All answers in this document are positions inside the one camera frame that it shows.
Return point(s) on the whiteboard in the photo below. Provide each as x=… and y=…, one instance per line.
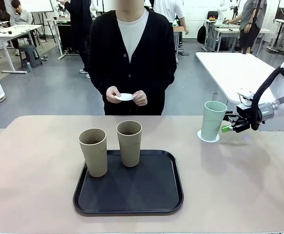
x=40, y=6

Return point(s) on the grey plastic stool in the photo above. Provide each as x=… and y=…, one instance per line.
x=28, y=54

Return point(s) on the white scalloped coaster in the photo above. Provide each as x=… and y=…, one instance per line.
x=124, y=96
x=199, y=135

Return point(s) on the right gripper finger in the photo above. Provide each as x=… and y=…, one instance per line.
x=230, y=117
x=225, y=128

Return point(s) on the black backpack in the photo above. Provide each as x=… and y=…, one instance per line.
x=201, y=34

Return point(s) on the black plastic tray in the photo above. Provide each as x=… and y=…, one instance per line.
x=132, y=192

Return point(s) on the person's left hand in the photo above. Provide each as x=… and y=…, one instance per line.
x=140, y=98

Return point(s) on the person's right hand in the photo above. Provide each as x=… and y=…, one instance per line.
x=112, y=95

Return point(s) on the white desk with metal legs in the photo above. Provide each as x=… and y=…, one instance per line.
x=7, y=31

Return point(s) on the person's left forearm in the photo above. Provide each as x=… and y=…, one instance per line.
x=161, y=83

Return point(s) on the person's right forearm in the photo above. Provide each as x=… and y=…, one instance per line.
x=98, y=83

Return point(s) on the person in black cardigan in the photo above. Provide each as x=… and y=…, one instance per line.
x=132, y=68

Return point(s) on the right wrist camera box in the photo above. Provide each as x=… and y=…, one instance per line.
x=245, y=93

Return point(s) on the white rounded table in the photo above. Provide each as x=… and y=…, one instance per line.
x=229, y=70

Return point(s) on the seated man in grey hoodie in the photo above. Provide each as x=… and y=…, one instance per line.
x=20, y=15

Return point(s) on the bystander in dark clothes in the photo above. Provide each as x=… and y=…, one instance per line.
x=79, y=24

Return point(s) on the bystander in white shirt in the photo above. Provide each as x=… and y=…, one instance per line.
x=171, y=9

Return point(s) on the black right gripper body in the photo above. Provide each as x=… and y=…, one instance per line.
x=244, y=114

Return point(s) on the bystander in grey shirt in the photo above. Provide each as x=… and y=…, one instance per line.
x=251, y=19

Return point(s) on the mint green plastic cup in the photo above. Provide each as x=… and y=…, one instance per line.
x=212, y=124

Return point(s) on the beige plastic cup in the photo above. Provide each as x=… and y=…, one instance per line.
x=95, y=158
x=129, y=151

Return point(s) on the grey lab desk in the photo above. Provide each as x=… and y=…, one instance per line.
x=227, y=31

